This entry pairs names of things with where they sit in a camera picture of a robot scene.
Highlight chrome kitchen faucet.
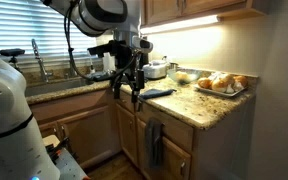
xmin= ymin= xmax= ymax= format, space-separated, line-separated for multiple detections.
xmin=31 ymin=39 xmax=53 ymax=83

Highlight right wooden drawer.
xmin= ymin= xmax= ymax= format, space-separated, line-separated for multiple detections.
xmin=136 ymin=103 xmax=194 ymax=151

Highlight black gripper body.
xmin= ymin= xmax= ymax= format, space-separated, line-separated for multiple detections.
xmin=87 ymin=35 xmax=154 ymax=85

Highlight dark grey hanging towel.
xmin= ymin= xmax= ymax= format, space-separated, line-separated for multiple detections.
xmin=145 ymin=118 xmax=163 ymax=168

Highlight stainless steel sink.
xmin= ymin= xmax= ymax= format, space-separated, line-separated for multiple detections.
xmin=25 ymin=79 xmax=92 ymax=97

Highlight lower wooden cabinet door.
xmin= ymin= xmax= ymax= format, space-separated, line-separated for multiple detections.
xmin=136 ymin=118 xmax=192 ymax=180

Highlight blue cloth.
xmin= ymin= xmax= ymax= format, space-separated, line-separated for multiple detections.
xmin=139 ymin=89 xmax=176 ymax=99

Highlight upper wooden cabinets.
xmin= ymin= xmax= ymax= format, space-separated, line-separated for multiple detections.
xmin=142 ymin=0 xmax=271 ymax=27

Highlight left wooden drawer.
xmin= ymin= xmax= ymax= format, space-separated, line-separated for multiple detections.
xmin=116 ymin=91 xmax=134 ymax=113

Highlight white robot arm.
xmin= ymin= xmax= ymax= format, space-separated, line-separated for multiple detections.
xmin=0 ymin=0 xmax=153 ymax=180

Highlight wooden drawer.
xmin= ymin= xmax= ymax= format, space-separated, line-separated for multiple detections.
xmin=116 ymin=91 xmax=134 ymax=113
xmin=136 ymin=103 xmax=194 ymax=151

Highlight white tray of bread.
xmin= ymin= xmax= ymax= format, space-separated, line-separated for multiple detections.
xmin=194 ymin=72 xmax=248 ymax=97

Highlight under-cabinet light bar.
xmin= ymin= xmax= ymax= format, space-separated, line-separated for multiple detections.
xmin=140 ymin=15 xmax=220 ymax=34

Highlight glass fruit bowl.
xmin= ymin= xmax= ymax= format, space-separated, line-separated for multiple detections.
xmin=167 ymin=68 xmax=201 ymax=84

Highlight window blinds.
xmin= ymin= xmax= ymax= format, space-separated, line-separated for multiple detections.
xmin=0 ymin=0 xmax=68 ymax=56

